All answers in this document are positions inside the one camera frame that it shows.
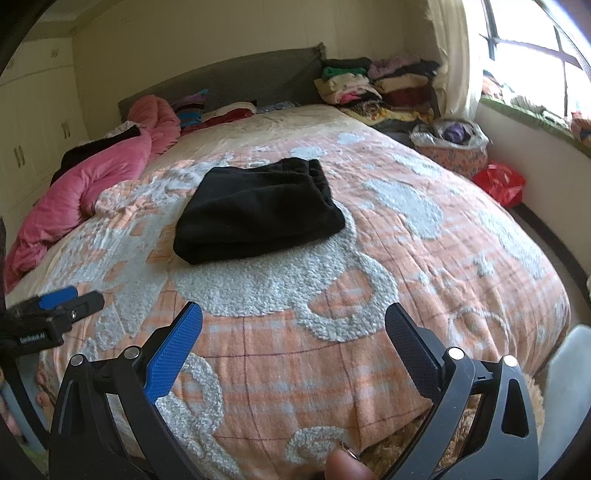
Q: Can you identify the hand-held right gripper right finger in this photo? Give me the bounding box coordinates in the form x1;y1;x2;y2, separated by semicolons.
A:
384;302;541;480

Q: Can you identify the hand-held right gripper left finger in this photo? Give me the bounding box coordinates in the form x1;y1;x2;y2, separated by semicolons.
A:
48;301;204;480

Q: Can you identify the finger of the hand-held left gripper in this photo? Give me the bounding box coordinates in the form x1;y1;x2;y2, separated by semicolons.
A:
51;291;106;324
34;285;80;311

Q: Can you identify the black sweater with orange cuffs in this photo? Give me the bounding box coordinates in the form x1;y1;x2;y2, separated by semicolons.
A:
173;157;347;266

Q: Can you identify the bag of crumpled clothes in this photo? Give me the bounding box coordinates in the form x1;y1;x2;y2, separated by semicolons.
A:
410;119;490;181

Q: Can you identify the pile of folded clothes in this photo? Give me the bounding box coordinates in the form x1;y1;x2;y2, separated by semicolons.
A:
314;55;441;125

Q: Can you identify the person's right hand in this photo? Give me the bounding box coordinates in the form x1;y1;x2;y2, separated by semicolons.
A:
325;450;376;480

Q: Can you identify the cream bedsheet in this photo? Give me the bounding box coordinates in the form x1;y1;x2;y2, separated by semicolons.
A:
7;258;51;296

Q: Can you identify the pink duvet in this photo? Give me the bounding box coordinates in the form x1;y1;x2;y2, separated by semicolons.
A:
4;95;182;289

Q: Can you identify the peach checked fluffy blanket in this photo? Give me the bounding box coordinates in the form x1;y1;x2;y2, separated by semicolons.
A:
7;104;571;480

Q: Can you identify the black garment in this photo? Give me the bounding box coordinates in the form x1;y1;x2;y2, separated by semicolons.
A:
50;124;141;185

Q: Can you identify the cream wardrobe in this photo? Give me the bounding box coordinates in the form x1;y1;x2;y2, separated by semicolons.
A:
0;39;90;217

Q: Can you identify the red plastic bag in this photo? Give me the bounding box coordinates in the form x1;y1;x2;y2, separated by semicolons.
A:
472;161;527;209

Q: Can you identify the striped pillow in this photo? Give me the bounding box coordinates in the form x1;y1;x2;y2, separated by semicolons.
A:
173;90;209;130

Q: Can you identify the red and white folded cloth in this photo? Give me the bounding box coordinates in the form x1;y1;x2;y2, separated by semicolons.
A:
182;102;257;134

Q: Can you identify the grey headboard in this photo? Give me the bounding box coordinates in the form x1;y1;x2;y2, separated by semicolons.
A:
117;43;326;125

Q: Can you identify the heap of assorted cloths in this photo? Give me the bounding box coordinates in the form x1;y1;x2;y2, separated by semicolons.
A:
480;69;571;121

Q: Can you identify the colourful patterned cloth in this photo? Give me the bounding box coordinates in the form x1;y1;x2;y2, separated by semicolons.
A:
570;111;591;148

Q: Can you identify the cream curtain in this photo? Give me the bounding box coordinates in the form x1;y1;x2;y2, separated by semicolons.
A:
427;0;485;123

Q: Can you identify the window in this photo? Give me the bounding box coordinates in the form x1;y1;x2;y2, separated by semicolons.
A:
475;0;591;160

